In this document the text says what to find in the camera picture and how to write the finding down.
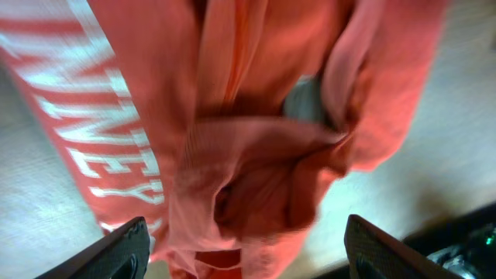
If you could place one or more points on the orange printed t-shirt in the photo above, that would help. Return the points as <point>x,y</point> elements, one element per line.
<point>223,123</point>

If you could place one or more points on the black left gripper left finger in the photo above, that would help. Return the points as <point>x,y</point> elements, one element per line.
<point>122,254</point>

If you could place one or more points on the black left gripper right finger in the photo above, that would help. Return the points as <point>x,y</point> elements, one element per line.
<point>372,253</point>

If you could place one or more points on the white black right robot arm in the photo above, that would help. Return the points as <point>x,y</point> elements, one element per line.
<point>458,248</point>

